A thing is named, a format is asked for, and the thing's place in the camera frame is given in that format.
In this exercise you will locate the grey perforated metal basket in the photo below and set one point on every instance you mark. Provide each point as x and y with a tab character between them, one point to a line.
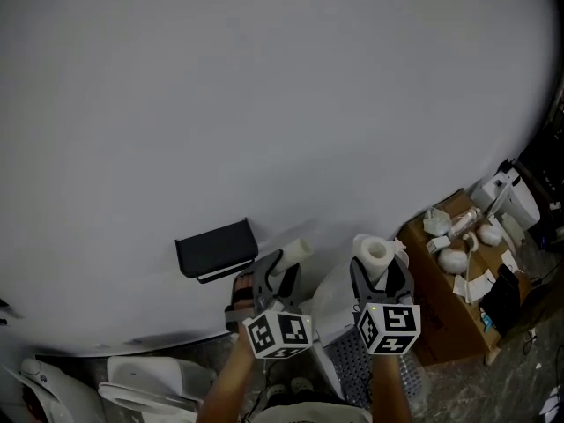
348	355

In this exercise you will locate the person's light shirt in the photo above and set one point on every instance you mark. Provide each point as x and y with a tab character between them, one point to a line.
317	416

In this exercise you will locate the brown cardboard box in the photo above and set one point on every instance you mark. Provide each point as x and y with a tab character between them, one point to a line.
432	324

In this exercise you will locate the small white oval bundle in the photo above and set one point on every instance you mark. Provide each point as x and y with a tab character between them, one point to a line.
490	235

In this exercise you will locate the white toilet with oval seat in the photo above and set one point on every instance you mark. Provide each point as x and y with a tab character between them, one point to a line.
150	377

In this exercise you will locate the small blue packet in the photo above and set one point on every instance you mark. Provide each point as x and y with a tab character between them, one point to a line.
487	322

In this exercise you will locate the large black paper holder shelf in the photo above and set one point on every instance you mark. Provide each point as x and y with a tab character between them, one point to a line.
216	247

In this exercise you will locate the person's left hand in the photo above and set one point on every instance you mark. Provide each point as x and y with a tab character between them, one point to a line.
243	291

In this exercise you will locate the crumpled clear plastic bag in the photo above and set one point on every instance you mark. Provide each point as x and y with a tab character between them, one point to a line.
436	223

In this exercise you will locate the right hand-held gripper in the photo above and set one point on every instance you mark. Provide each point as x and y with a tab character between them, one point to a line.
396	324

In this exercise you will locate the large white oval bundle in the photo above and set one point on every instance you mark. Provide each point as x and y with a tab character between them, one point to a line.
453	260

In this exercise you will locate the person's left white shoe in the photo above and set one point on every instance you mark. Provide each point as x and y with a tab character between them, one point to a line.
277	390

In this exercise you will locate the small white carton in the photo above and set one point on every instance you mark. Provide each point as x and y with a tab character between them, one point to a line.
437	245

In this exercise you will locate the white plastic bottle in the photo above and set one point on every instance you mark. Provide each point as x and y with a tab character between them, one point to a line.
513	228

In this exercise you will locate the white toilet paper roll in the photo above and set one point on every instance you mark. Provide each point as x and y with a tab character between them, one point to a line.
368	264

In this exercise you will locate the person's white shoe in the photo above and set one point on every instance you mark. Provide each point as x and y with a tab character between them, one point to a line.
277	390
302	384

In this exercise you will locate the person's left forearm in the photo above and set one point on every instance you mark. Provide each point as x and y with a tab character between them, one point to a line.
227	381

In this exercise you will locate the white paper sheets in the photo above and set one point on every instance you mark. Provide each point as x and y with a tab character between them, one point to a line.
478	287

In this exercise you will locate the clear plastic tube bottle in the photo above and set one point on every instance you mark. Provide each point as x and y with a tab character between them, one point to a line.
465	223

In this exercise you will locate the black pouch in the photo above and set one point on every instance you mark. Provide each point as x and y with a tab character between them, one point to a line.
500	302

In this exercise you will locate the person's right forearm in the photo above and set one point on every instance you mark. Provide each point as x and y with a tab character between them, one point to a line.
392	390

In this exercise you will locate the black cabinet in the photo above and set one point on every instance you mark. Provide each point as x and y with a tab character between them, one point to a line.
546	179

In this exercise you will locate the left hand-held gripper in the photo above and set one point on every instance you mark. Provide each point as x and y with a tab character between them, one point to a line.
282	333

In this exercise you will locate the white toilet with tall lid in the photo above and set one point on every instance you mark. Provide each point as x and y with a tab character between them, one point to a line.
330	293

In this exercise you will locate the person's right white shoe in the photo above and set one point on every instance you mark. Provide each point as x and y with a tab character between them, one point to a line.
302	384

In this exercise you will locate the person's black trousers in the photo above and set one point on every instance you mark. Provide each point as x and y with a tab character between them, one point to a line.
308	399

